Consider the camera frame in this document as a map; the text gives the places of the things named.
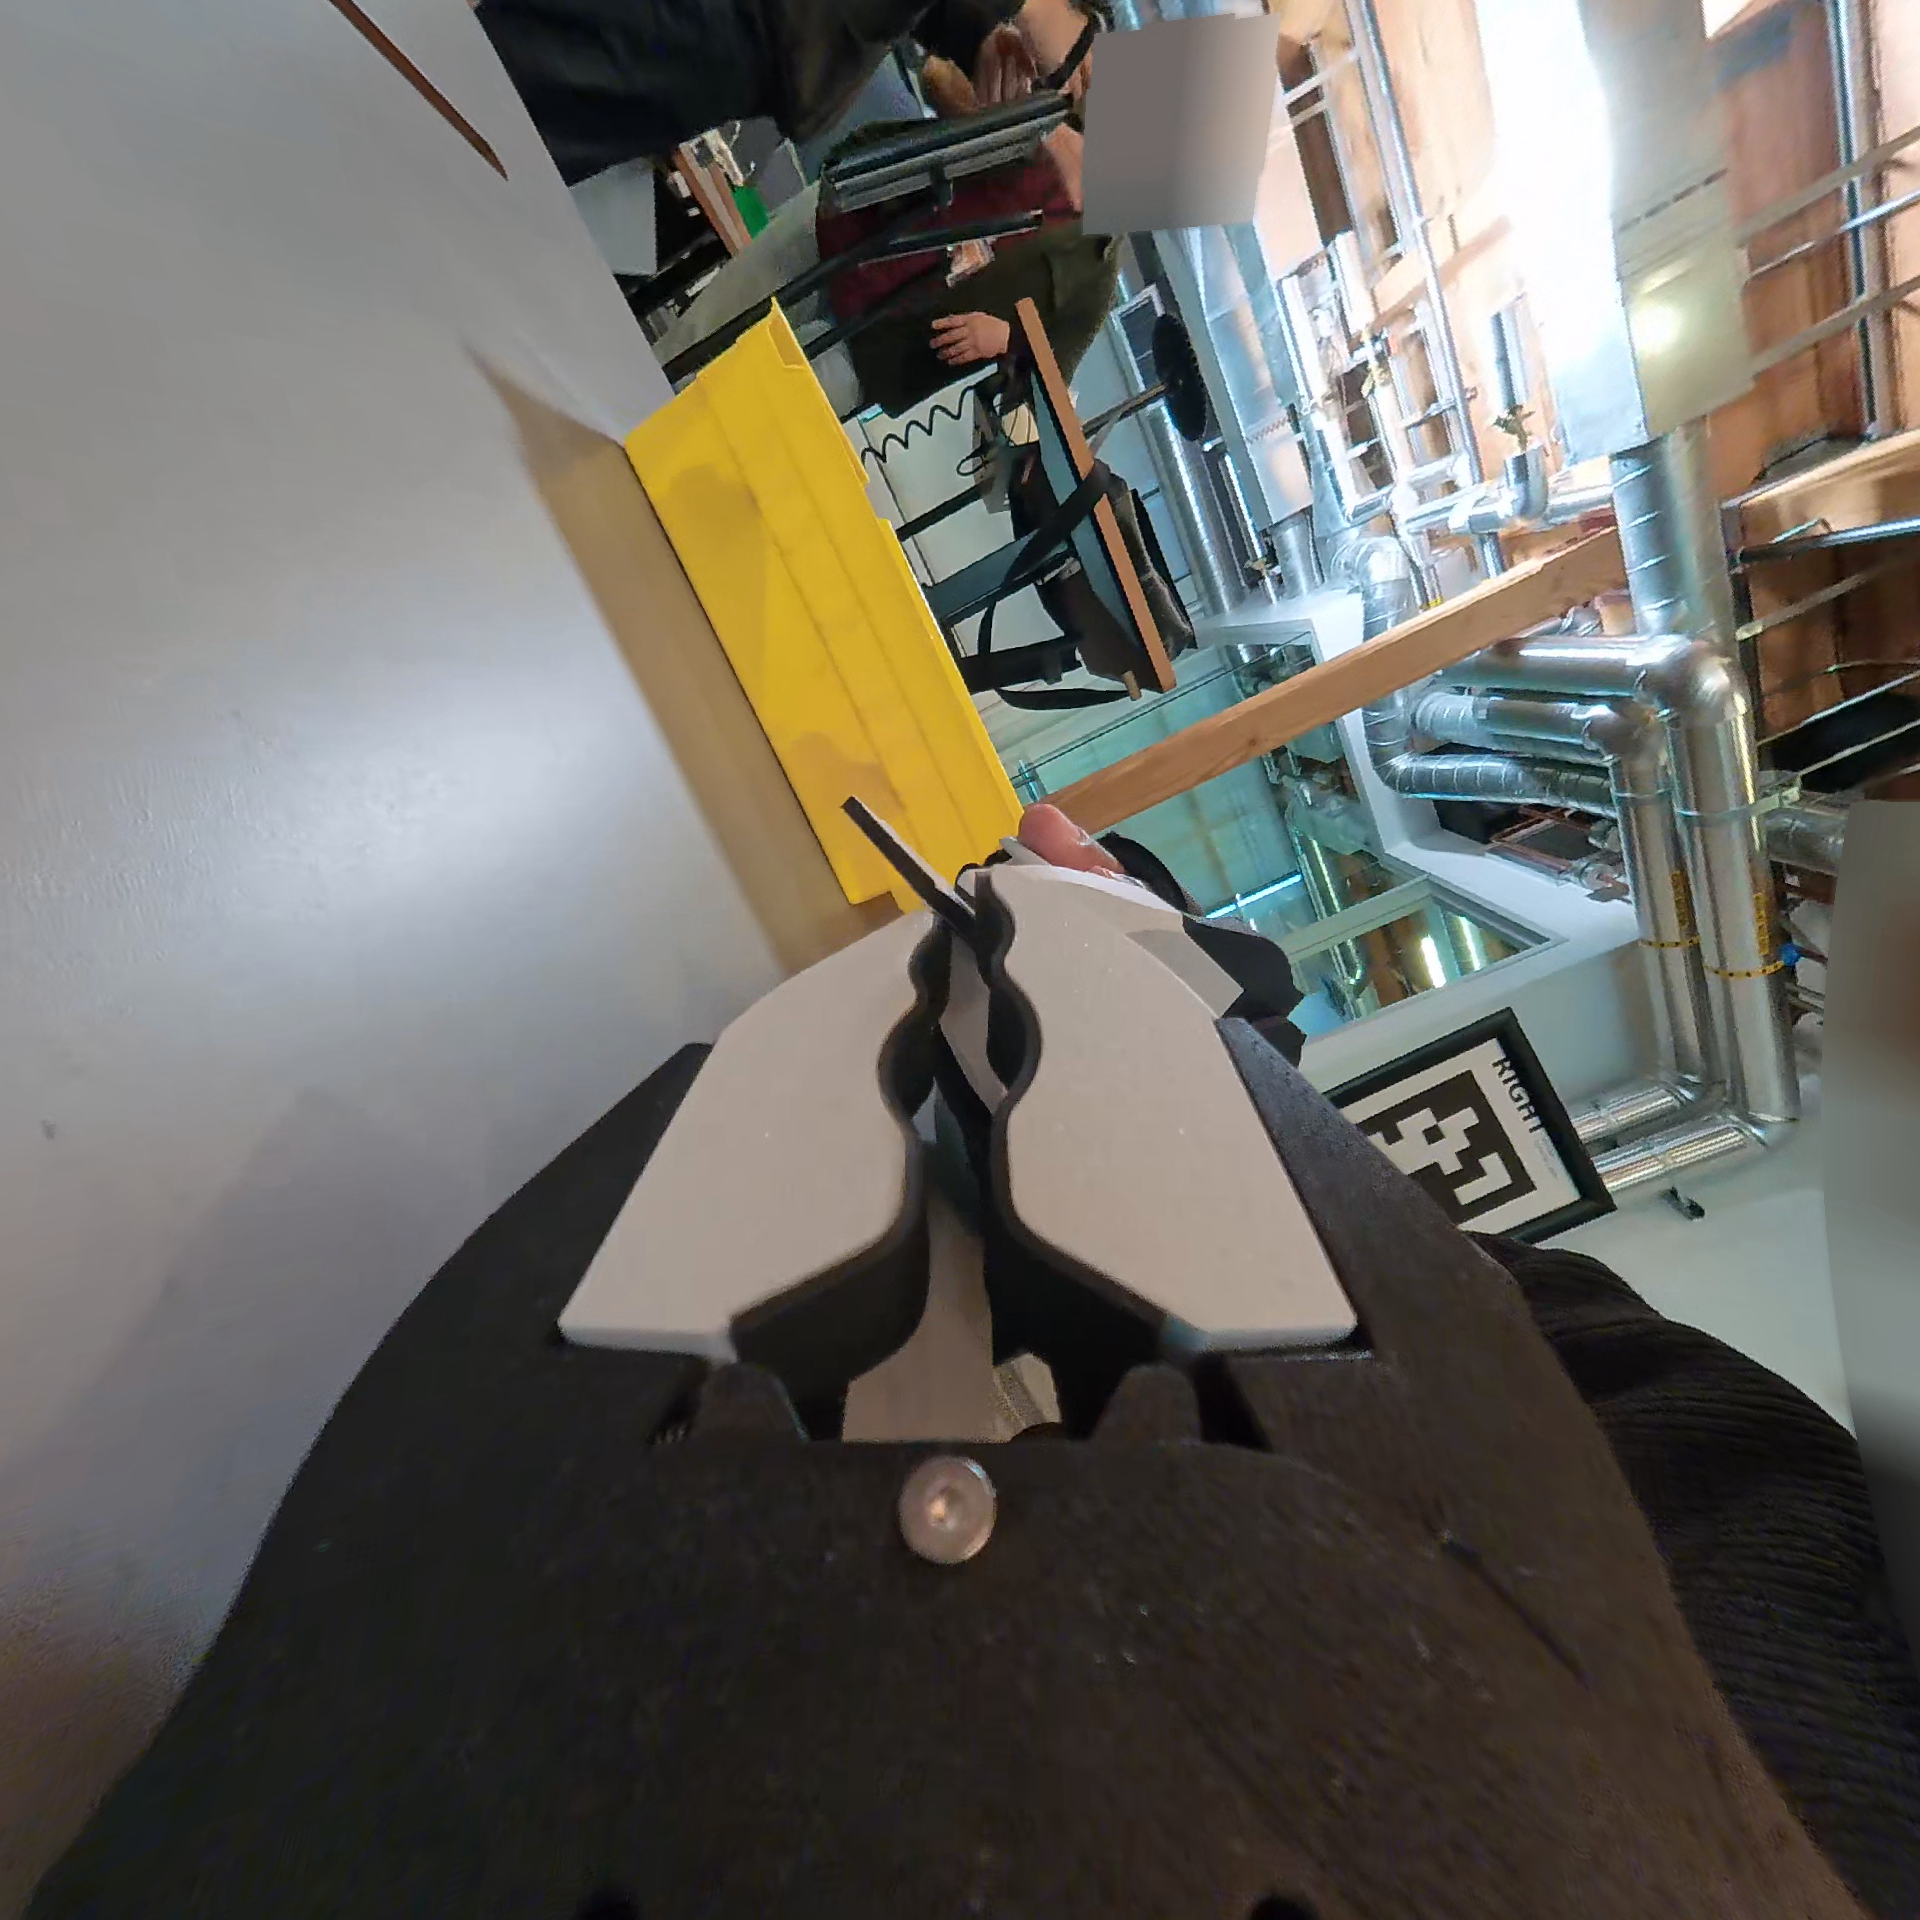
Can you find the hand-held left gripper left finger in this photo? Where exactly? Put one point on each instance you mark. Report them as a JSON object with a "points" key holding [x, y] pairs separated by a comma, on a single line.
{"points": [[763, 1185]]}

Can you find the black round-top stand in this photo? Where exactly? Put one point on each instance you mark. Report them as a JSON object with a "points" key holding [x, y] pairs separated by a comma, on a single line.
{"points": [[1177, 375]]}

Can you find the black screen on tripod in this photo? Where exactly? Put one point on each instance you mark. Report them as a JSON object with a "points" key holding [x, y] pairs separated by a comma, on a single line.
{"points": [[931, 159]]}

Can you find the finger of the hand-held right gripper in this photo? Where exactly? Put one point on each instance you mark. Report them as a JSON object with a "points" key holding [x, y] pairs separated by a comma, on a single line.
{"points": [[1208, 961]]}

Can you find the person's right forearm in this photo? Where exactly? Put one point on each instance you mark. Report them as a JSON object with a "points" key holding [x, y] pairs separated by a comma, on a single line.
{"points": [[1770, 1575]]}

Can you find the black bag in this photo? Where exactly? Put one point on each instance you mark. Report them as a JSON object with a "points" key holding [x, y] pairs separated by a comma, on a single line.
{"points": [[1154, 587]]}

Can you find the wooden-edged standing desk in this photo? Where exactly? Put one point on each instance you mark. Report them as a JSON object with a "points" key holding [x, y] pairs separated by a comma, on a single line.
{"points": [[1096, 494]]}

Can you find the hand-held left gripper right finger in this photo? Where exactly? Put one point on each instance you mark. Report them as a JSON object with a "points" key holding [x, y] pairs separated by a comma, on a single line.
{"points": [[1154, 1171]]}

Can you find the wooden post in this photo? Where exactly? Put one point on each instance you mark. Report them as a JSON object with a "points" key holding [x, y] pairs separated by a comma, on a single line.
{"points": [[1350, 668]]}

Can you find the person's right hand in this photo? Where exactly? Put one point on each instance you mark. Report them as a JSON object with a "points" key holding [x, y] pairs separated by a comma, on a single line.
{"points": [[1060, 835]]}

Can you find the framed tag sign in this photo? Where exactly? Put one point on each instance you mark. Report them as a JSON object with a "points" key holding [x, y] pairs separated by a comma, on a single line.
{"points": [[1471, 1142]]}

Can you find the yellow storage bin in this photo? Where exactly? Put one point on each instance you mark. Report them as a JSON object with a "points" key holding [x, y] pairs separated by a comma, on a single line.
{"points": [[810, 601]]}

